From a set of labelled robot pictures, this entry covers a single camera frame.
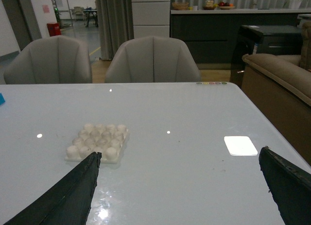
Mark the left grey armchair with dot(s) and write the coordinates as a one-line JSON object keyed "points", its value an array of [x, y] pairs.
{"points": [[52, 60]]}

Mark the wicker basket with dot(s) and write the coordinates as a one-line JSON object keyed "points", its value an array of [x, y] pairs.
{"points": [[180, 5]]}

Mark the fruit plate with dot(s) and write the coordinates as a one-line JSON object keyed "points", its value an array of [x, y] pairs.
{"points": [[225, 5]]}

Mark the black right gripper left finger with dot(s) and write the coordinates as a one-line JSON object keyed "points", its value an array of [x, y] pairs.
{"points": [[68, 202]]}

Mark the black side table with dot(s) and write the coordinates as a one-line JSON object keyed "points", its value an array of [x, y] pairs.
{"points": [[270, 39]]}

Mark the blue toy block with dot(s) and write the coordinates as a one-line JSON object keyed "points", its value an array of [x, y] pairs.
{"points": [[2, 99]]}

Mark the dark kitchen counter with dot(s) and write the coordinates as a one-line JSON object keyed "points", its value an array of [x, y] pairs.
{"points": [[211, 35]]}

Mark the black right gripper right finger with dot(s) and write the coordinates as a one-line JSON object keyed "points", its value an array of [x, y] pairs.
{"points": [[289, 185]]}

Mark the red bin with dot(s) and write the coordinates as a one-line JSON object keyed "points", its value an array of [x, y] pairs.
{"points": [[54, 29]]}

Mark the right grey armchair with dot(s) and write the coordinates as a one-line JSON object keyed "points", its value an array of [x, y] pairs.
{"points": [[153, 59]]}

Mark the white studded base plate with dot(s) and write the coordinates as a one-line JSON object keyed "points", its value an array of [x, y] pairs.
{"points": [[108, 140]]}

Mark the coloured dots sticker strip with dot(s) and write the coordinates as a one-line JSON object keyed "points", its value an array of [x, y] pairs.
{"points": [[211, 83]]}

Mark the grey armchair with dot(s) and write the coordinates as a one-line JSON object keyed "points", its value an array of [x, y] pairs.
{"points": [[153, 59], [52, 60]]}

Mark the white cabinet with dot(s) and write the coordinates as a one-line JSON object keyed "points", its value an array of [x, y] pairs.
{"points": [[151, 18]]}

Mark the potted plant white pot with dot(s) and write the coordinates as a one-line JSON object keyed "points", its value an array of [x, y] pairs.
{"points": [[295, 1]]}

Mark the grey curtain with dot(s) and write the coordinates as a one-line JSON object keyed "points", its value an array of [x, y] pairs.
{"points": [[115, 20]]}

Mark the beige sofa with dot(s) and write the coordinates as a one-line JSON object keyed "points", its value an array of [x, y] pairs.
{"points": [[280, 87]]}

